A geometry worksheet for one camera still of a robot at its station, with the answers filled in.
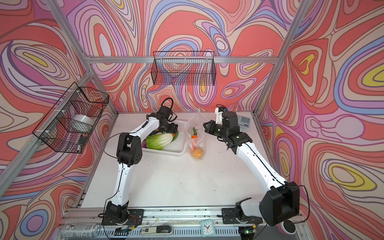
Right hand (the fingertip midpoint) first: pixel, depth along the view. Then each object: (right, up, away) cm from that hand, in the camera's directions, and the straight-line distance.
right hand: (204, 127), depth 78 cm
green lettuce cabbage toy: (-28, -9, +15) cm, 33 cm away
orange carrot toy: (-5, -7, +15) cm, 17 cm away
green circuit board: (-42, -51, -6) cm, 66 cm away
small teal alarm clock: (+1, -47, -9) cm, 48 cm away
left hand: (-20, -1, +27) cm, 33 cm away
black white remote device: (-19, -46, -12) cm, 51 cm away
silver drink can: (-57, -47, -12) cm, 74 cm away
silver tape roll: (-60, +2, -8) cm, 60 cm away
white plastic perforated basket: (-16, -13, +22) cm, 30 cm away
